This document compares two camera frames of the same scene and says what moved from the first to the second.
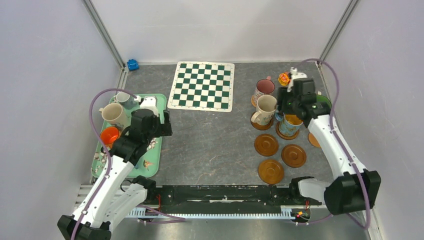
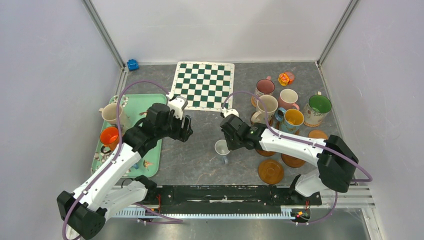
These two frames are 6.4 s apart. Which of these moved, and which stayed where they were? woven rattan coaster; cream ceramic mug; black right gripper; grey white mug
Moved: black right gripper; grey white mug
Stayed: cream ceramic mug; woven rattan coaster
